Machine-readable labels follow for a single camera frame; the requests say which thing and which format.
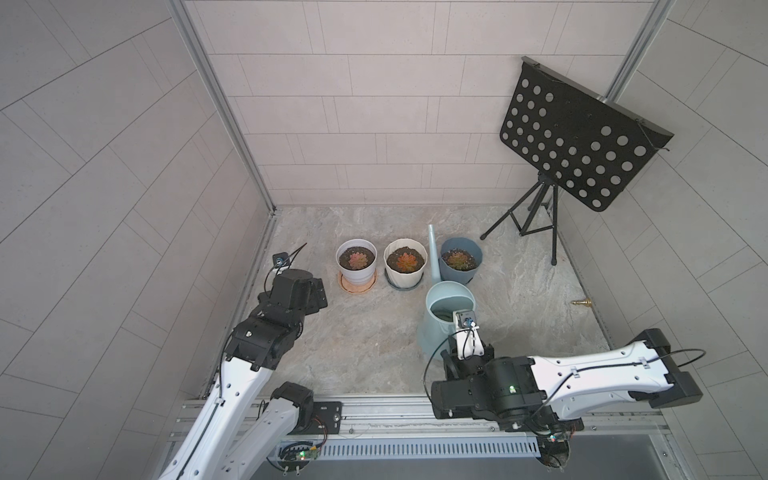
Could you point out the green-red succulent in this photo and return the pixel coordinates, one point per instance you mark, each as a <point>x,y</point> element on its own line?
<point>460,260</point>

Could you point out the black perforated music stand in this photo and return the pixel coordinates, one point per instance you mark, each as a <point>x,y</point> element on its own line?
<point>579,143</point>

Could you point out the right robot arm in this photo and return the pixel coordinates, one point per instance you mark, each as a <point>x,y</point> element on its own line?
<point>549,395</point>

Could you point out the left circuit board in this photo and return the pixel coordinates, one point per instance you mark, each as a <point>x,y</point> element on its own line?
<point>294,457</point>

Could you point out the pink succulent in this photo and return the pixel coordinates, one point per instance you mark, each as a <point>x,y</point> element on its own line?
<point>358,260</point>

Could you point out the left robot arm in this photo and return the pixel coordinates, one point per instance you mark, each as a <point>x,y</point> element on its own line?
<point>213,448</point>

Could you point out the right circuit board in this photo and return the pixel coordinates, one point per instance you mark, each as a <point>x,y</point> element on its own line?
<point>553,453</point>

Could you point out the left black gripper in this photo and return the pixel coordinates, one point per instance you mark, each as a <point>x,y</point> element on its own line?
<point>313,302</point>

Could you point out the blue plant pot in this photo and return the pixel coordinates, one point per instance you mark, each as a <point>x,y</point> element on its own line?
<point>449,274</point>

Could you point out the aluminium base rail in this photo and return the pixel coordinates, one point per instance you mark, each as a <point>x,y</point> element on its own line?
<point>411,416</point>

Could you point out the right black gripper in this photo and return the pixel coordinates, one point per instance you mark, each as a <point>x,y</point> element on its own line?
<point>448,359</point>

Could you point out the small brass fitting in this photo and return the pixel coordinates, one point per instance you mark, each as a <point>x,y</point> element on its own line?
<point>583,302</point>

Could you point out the peach pot saucer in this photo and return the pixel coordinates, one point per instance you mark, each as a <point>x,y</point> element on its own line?
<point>354,288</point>

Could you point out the grey-blue pot saucer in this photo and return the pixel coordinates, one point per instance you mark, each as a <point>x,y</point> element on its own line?
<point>407,288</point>

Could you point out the white round plant pot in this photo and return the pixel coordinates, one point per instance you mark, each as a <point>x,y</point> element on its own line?
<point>342,256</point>

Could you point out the light blue watering can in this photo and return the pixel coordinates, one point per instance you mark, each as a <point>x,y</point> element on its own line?
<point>449,306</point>

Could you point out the circuit board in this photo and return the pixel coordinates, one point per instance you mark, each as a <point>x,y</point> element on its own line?
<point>294,457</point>
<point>553,453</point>

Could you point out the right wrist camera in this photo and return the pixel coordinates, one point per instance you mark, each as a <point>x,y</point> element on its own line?
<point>468,342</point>

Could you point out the orange-red succulent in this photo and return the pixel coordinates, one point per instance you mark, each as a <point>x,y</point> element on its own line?
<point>407,262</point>

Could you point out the cream faceted plant pot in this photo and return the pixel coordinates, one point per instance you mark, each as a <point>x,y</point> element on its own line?
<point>395,248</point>

